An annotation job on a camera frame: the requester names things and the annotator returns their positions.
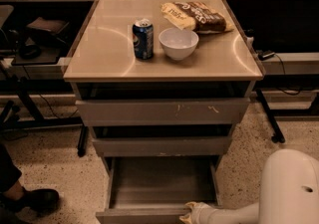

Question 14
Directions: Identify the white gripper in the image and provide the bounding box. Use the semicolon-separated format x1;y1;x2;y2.
179;201;215;224

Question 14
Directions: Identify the grey bottom drawer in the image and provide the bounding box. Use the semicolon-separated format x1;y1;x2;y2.
96;156;220;224

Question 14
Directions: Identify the grey drawer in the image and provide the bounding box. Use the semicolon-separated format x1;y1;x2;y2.
76;98;249;126
96;156;220;224
93;136;231;157

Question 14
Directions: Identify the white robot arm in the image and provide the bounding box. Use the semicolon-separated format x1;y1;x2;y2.
179;149;319;224

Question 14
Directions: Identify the grey middle drawer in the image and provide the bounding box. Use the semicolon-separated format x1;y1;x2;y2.
93;136;231;157

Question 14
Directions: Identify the grey top drawer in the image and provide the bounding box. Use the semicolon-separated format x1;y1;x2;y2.
76;98;249;126

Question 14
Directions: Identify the grey drawer cabinet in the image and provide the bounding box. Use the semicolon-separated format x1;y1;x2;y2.
62;0;264;176

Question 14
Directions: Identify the black desk leg right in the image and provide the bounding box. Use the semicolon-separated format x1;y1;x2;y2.
255;89;285;143

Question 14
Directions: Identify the black desk leg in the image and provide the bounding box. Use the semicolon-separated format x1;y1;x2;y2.
255;89;285;143
77;125;88;157

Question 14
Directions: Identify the black desk leg left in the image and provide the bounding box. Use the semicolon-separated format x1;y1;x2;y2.
77;125;88;157

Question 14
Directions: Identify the black shoe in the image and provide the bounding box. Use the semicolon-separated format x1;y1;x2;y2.
0;189;60;213

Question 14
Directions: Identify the white bowl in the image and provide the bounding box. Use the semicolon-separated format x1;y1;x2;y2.
159;28;199;61

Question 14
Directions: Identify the small black device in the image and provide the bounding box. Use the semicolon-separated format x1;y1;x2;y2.
258;50;275;61

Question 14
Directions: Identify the dark trouser leg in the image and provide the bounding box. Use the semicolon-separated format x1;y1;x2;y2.
0;144;22;192

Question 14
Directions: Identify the blue soda can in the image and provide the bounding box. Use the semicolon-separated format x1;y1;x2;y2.
132;18;154;60

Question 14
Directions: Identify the brown yellow chip bag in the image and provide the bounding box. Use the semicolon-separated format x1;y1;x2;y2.
160;1;234;34

